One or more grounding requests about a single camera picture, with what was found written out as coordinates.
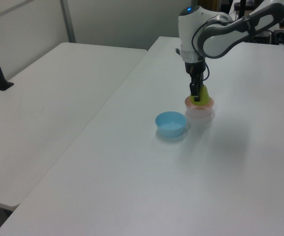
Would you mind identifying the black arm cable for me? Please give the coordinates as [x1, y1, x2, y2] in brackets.
[191, 18, 211, 82]

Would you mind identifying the grey partition post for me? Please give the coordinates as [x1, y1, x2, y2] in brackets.
[59, 0, 77, 44]

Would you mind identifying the dark background equipment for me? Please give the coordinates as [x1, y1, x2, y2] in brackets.
[244, 23, 284, 45]

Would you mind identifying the blue plastic bowl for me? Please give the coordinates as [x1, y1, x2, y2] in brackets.
[155, 111, 188, 138]

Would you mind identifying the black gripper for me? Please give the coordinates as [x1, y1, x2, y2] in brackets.
[184, 60, 206, 102]

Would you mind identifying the green pear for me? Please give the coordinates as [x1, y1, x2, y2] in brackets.
[192, 85, 212, 107]

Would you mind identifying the white side table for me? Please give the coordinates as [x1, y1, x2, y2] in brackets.
[0, 42, 149, 211]

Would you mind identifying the pink plastic bowl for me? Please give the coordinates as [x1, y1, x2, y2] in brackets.
[184, 96, 215, 118]

